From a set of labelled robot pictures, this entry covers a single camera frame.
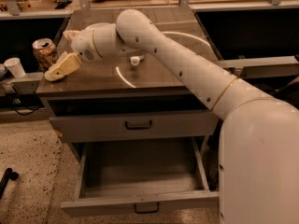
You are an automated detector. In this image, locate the clear plastic bottle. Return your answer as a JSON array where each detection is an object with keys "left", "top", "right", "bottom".
[{"left": 130, "top": 55, "right": 145, "bottom": 66}]

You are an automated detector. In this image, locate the grey metal side rail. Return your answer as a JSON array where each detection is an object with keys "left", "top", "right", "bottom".
[{"left": 218, "top": 56, "right": 299, "bottom": 78}]

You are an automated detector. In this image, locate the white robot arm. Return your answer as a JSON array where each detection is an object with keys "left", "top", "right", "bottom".
[{"left": 45, "top": 9, "right": 299, "bottom": 224}]

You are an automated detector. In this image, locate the open grey lower drawer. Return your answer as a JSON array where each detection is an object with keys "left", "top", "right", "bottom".
[{"left": 61, "top": 137, "right": 219, "bottom": 217}]

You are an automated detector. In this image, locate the white paper cup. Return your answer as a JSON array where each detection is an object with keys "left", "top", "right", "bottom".
[{"left": 4, "top": 57, "right": 25, "bottom": 78}]

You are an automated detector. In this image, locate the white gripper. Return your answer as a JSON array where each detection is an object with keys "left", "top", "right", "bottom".
[{"left": 44, "top": 29, "right": 102, "bottom": 81}]

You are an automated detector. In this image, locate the grey left bracket block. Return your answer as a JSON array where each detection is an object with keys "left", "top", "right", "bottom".
[{"left": 9, "top": 72, "right": 44, "bottom": 95}]

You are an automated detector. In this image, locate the orange soda can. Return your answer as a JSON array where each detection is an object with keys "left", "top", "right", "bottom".
[{"left": 32, "top": 38, "right": 58, "bottom": 72}]

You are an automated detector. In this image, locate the black caster leg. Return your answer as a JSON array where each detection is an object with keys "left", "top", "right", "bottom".
[{"left": 0, "top": 168, "right": 19, "bottom": 199}]

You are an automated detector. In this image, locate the grey top drawer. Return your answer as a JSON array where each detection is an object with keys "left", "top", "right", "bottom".
[{"left": 50, "top": 110, "right": 219, "bottom": 143}]

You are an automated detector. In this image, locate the grey drawer cabinet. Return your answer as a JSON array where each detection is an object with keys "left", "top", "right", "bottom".
[{"left": 36, "top": 7, "right": 232, "bottom": 173}]

